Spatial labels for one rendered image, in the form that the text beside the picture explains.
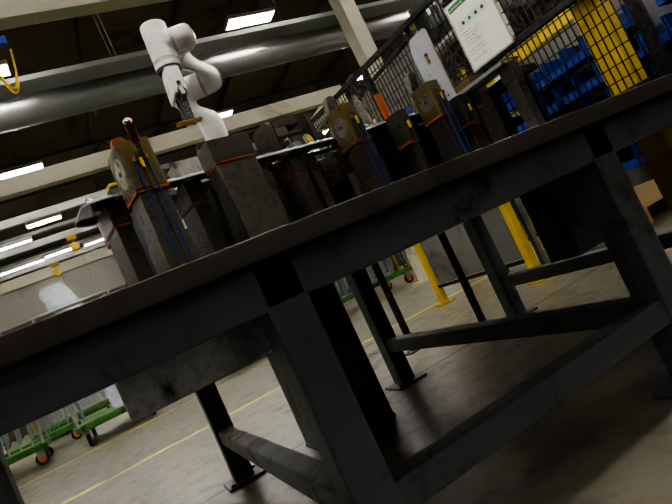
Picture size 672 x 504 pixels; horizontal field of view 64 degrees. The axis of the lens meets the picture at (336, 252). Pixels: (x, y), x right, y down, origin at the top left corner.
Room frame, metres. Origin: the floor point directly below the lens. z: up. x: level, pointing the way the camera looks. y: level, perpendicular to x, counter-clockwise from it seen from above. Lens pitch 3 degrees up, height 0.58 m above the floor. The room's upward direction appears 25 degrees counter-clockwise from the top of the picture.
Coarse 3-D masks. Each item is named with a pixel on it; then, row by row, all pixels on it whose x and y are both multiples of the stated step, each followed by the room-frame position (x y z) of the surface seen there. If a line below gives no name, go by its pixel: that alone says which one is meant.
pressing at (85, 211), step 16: (368, 128) 1.75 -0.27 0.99; (384, 128) 1.89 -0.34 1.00; (304, 144) 1.61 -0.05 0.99; (320, 144) 1.71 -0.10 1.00; (336, 144) 1.80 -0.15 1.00; (272, 160) 1.64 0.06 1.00; (192, 176) 1.43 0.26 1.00; (208, 176) 1.50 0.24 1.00; (176, 192) 1.51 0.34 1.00; (80, 208) 1.26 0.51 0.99; (96, 208) 1.34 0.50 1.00; (80, 224) 1.39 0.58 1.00
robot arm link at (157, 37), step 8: (144, 24) 1.65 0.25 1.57; (152, 24) 1.65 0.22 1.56; (160, 24) 1.67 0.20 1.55; (144, 32) 1.66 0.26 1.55; (152, 32) 1.65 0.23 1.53; (160, 32) 1.66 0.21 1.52; (168, 32) 1.66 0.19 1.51; (144, 40) 1.67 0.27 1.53; (152, 40) 1.65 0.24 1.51; (160, 40) 1.65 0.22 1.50; (168, 40) 1.66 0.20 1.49; (152, 48) 1.66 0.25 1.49; (160, 48) 1.65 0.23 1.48; (168, 48) 1.66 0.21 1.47; (176, 48) 1.68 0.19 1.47; (152, 56) 1.67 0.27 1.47; (160, 56) 1.65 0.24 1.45
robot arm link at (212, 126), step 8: (184, 80) 2.10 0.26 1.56; (192, 80) 2.10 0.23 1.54; (192, 88) 2.10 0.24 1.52; (200, 88) 2.11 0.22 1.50; (192, 96) 2.12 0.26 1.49; (200, 96) 2.14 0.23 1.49; (176, 104) 2.11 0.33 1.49; (192, 104) 2.12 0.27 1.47; (200, 112) 2.13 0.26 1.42; (208, 112) 2.14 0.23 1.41; (216, 112) 2.17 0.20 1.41; (208, 120) 2.13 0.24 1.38; (216, 120) 2.15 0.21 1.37; (200, 128) 2.16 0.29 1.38; (208, 128) 2.14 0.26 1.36; (216, 128) 2.15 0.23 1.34; (224, 128) 2.18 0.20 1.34; (208, 136) 2.16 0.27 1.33; (216, 136) 2.15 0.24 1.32; (224, 136) 2.17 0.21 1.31
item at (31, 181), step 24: (312, 96) 8.52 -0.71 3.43; (240, 120) 7.97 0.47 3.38; (264, 120) 8.14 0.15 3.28; (168, 144) 7.49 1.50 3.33; (192, 144) 7.76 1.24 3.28; (48, 168) 6.84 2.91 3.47; (72, 168) 6.95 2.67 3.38; (96, 168) 7.07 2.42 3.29; (0, 192) 6.58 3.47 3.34; (24, 192) 6.75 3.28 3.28; (72, 264) 11.76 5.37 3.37; (0, 288) 11.16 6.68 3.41
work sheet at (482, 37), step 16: (464, 0) 2.21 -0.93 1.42; (480, 0) 2.16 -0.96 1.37; (448, 16) 2.29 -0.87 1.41; (464, 16) 2.24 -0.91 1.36; (480, 16) 2.18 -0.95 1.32; (496, 16) 2.13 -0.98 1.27; (464, 32) 2.26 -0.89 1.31; (480, 32) 2.21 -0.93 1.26; (496, 32) 2.16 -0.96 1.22; (464, 48) 2.29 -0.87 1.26; (480, 48) 2.24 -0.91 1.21; (496, 48) 2.18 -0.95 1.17; (480, 64) 2.26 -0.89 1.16
